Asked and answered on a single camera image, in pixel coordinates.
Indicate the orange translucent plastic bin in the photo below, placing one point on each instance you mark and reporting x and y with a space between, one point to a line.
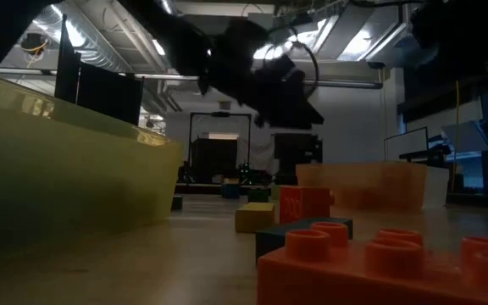
379 182

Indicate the orange studded toy brick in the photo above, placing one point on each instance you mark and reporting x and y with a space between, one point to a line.
303 205
333 279

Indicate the white tilted panel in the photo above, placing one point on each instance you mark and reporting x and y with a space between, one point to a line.
466 135

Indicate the black desk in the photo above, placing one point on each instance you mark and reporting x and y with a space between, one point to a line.
426 156

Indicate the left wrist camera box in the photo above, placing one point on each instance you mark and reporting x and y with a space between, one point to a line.
280 68

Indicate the horizontal ceiling pipe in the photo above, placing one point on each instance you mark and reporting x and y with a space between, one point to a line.
354 84

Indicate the green studded toy brick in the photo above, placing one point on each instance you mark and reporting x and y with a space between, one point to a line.
258 195

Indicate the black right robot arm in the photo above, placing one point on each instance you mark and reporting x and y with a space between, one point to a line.
460 34

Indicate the black partition panel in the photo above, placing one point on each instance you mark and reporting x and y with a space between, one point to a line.
108 95

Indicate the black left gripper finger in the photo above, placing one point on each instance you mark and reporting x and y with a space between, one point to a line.
295 114

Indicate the lime wooden arch block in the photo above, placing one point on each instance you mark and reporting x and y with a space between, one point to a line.
274 192

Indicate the grey ceiling box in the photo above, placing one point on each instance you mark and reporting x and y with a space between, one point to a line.
265 17

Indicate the ribbed silver ventilation duct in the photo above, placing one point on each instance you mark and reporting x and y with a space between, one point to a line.
112 55

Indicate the black background rig frame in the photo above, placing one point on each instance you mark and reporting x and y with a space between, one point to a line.
190 127

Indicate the blue wooden cylinder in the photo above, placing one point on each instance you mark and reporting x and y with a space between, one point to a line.
230 191

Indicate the black monitor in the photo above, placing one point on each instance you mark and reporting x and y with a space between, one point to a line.
299 148

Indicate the teal wooden block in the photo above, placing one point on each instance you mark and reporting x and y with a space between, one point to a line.
278 239

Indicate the green wooden block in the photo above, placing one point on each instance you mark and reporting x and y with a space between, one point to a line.
177 202

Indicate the white board screen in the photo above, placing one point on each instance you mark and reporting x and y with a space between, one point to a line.
407 144

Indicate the yellow wooden plank block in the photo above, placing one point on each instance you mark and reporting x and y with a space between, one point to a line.
254 217

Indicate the ceiling light panel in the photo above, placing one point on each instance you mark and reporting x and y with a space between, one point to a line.
158 46
265 51

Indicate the yellow translucent plastic bin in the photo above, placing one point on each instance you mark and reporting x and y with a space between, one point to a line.
57 182

